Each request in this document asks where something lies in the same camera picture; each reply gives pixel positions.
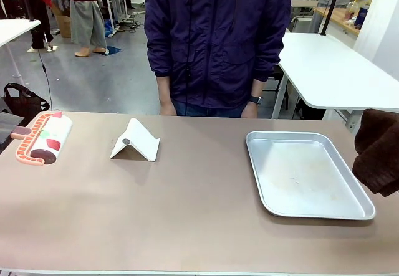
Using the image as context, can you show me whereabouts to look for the person's left hand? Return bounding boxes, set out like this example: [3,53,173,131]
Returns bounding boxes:
[241,102,260,119]

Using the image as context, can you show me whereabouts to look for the person's right hand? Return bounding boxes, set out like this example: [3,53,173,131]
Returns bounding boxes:
[158,97,178,117]

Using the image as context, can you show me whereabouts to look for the lint roller with peach handle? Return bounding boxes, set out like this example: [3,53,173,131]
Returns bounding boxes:
[10,110,74,167]

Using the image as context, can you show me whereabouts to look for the dark brown cloth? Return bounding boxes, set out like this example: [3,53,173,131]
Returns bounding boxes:
[352,108,399,197]

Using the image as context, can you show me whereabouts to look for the person's right forearm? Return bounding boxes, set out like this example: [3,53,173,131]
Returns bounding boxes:
[156,75,172,101]

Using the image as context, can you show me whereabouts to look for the person's left forearm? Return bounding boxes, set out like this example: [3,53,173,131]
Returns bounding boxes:
[249,79,266,98]

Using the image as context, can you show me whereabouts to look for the blue jeans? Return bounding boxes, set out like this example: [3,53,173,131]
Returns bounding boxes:
[172,99,248,118]

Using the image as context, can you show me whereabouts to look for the white folded roller stand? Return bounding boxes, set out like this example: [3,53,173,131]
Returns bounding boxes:
[108,117,161,163]

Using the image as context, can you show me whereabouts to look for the purple jacket torso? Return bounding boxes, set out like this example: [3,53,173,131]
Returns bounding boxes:
[144,0,292,110]

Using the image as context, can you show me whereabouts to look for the silver metal tray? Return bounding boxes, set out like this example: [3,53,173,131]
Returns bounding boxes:
[244,130,377,221]

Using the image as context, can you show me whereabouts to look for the large white table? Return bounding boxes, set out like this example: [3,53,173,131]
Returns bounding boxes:
[271,32,399,124]

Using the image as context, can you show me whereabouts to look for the mannequin in grey skirt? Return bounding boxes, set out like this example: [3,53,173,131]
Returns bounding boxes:
[67,0,109,59]

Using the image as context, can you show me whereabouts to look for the wooden desk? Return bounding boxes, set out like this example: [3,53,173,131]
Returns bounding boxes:
[314,6,362,40]

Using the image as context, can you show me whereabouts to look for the cardboard box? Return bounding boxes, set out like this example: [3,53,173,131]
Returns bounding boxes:
[55,7,73,39]

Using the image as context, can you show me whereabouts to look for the clear plastic cup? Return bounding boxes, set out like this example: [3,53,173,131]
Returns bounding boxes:
[344,1,360,25]

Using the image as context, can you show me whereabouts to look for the black handbag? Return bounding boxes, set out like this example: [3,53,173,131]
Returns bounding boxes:
[2,82,51,121]

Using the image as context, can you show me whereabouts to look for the blue drink can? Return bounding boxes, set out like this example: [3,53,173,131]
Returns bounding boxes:
[354,4,371,30]

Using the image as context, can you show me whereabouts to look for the dark grey panel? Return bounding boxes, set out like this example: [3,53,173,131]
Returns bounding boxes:
[0,110,26,154]

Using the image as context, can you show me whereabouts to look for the small white table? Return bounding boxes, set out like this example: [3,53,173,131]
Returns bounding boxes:
[0,19,42,78]

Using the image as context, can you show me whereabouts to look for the thin black floor cable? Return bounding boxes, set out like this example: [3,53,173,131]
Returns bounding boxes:
[36,47,54,112]

